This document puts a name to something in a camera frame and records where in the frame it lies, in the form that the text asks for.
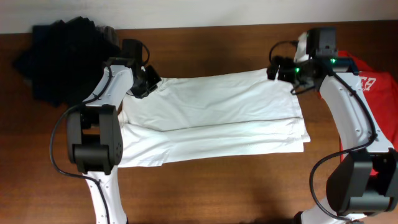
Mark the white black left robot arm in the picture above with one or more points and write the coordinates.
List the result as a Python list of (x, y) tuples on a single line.
[(95, 143)]

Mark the black folded garment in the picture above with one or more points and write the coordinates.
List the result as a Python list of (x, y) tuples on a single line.
[(65, 61)]

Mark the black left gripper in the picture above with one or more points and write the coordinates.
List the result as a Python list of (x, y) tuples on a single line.
[(148, 83)]

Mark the red lettered t-shirt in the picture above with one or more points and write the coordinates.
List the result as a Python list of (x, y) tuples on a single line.
[(380, 91)]

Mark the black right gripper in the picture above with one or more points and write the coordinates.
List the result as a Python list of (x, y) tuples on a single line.
[(280, 72)]

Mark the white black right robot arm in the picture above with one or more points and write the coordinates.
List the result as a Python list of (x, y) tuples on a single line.
[(364, 184)]

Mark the white printed t-shirt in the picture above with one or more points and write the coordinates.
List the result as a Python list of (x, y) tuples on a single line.
[(235, 114)]

